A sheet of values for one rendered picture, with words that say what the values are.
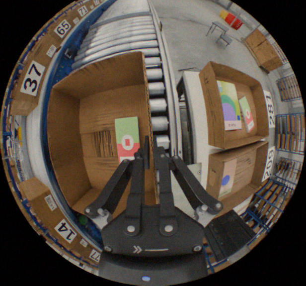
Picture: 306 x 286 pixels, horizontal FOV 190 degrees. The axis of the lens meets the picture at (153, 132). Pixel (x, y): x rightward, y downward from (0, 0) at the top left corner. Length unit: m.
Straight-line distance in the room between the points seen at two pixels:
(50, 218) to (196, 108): 0.82
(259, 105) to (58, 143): 0.87
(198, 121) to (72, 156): 0.46
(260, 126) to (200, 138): 0.41
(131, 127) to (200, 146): 0.24
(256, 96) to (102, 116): 0.75
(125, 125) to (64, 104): 0.24
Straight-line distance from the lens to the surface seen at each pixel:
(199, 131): 0.36
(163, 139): 0.33
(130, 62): 0.25
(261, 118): 0.63
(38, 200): 0.57
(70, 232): 0.74
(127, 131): 0.31
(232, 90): 0.44
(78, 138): 0.42
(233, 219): 0.65
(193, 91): 0.38
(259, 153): 0.66
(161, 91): 0.36
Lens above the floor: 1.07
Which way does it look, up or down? 88 degrees down
